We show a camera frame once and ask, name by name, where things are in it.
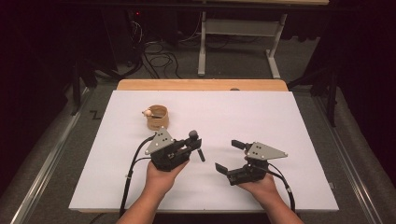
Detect black floor cables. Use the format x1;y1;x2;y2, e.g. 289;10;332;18
125;18;183;80

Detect right hand-held gripper cable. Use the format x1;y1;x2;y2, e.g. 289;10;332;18
266;162;296;213

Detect fluffy black makeup brush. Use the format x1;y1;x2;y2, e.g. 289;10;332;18
188;129;206;163

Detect wooden table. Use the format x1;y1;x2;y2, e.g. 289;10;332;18
116;78;290;92

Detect round wooden brush holder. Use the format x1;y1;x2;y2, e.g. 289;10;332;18
141;105;170;132

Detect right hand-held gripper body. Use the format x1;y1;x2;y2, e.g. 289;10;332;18
226;141;289;187

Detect metal floor rail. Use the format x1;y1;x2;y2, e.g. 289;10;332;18
10;88;92;224
311;92;385;224

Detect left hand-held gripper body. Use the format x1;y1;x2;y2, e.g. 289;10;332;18
144;126;191;173

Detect person's right hand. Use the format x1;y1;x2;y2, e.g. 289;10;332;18
237;173;280;207

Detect white metal desk frame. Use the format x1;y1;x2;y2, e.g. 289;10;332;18
197;10;289;79

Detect person's left hand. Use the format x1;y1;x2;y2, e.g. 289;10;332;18
144;160;191;196

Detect white table board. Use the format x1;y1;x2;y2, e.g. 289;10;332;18
68;90;340;214

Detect left hand-held gripper cable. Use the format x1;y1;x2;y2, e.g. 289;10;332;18
119;133;157;217

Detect black metal stand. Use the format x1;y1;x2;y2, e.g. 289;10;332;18
69;59;98;117
288;66;339;128

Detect hand-held gripper cable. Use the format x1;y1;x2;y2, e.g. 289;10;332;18
266;162;296;213
119;133;157;217

